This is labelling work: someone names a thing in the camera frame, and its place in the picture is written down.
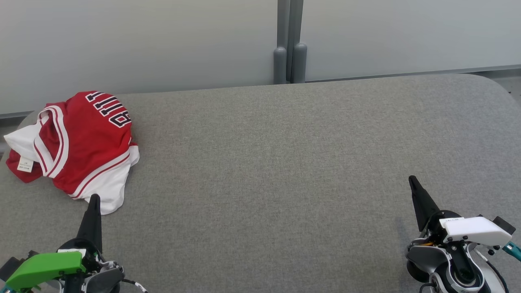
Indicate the grey partition post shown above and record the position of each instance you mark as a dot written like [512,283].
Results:
[280,65]
[299,65]

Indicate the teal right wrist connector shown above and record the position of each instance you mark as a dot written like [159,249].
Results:
[513,250]

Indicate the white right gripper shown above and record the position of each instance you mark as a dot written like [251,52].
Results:
[472,230]

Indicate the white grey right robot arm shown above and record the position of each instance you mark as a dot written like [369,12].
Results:
[423,256]

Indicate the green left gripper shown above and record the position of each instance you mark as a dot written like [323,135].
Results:
[44,266]

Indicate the red Bulls basketball jersey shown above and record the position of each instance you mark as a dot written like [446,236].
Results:
[93,150]

